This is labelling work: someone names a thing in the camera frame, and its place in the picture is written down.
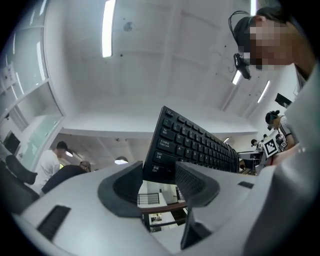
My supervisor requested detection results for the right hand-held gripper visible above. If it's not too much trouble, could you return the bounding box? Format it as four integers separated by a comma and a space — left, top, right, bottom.
261, 133, 289, 166

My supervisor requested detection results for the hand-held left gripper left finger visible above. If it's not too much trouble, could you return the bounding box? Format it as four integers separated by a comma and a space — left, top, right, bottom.
97, 160, 144, 218

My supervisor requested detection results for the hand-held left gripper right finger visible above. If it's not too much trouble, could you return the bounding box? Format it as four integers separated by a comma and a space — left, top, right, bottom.
174, 161, 221, 251

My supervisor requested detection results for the black keyboard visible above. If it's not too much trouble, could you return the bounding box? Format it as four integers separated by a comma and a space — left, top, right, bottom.
142, 105, 240, 185

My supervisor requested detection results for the wooden handrail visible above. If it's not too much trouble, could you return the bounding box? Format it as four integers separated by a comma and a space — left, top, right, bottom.
139, 201, 188, 214

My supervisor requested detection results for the person's grey shirt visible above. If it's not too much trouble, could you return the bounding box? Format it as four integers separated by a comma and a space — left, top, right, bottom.
246, 59, 320, 256

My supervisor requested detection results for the black ceiling panel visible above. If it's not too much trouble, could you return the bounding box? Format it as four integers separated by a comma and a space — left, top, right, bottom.
274, 92, 293, 109

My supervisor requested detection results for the black office chair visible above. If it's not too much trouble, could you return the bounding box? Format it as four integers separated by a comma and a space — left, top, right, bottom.
0, 154, 40, 215

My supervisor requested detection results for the person's head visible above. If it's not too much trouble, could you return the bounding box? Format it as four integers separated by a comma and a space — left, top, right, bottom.
233, 6, 316, 79

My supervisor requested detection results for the black monitor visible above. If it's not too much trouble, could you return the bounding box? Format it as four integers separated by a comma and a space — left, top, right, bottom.
2, 131, 21, 155

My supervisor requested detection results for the glass partition window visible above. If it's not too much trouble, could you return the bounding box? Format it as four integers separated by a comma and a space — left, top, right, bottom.
0, 0, 66, 163

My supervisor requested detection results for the black head-worn camera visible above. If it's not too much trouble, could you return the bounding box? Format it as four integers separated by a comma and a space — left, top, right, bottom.
227, 9, 254, 81

